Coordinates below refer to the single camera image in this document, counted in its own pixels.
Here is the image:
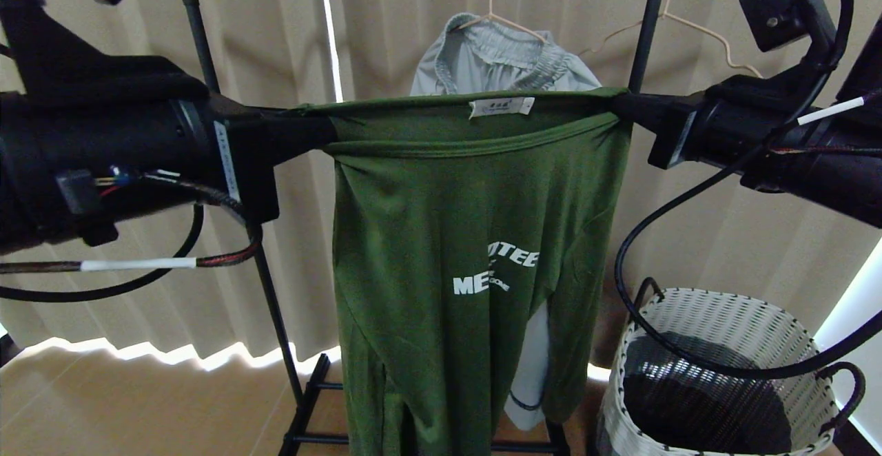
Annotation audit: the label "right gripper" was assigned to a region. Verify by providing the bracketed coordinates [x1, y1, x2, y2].
[648, 94, 801, 176]

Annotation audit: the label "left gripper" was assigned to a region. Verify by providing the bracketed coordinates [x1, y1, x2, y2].
[41, 93, 281, 247]

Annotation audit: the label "pink clothes hanger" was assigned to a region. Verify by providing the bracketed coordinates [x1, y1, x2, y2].
[455, 0, 550, 45]
[579, 0, 766, 79]

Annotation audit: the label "pale grey shorts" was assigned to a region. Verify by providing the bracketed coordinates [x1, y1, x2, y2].
[410, 13, 604, 433]

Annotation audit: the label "green garment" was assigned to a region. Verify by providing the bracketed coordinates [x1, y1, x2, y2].
[300, 87, 633, 456]

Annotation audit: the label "black clothes rack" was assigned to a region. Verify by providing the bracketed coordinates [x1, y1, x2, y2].
[34, 0, 871, 456]

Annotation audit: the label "white laundry basket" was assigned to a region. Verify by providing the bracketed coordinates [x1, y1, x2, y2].
[596, 277, 867, 456]

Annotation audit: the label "beige curtain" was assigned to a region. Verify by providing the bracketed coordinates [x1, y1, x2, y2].
[0, 0, 882, 374]

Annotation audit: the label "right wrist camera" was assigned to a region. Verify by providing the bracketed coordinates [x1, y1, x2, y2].
[739, 0, 840, 121]

